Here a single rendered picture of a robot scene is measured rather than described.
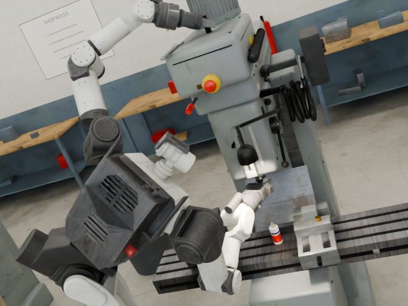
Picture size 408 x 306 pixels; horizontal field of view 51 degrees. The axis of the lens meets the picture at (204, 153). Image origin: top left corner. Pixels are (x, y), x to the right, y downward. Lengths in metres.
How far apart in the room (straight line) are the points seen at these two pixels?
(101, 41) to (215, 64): 0.39
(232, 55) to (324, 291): 0.98
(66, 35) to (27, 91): 1.16
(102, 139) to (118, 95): 5.21
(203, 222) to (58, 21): 5.56
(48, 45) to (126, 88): 1.27
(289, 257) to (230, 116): 0.66
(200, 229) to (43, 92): 5.95
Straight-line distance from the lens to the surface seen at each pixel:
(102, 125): 1.36
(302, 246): 1.82
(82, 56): 1.49
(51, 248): 1.42
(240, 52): 1.41
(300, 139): 2.14
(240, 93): 1.54
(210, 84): 1.39
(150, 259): 3.77
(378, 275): 3.11
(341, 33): 5.37
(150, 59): 6.23
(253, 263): 1.93
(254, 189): 1.76
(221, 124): 1.63
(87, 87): 1.46
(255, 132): 1.63
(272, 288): 1.91
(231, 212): 1.62
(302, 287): 1.87
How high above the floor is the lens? 2.08
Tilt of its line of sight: 21 degrees down
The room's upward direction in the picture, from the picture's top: 22 degrees counter-clockwise
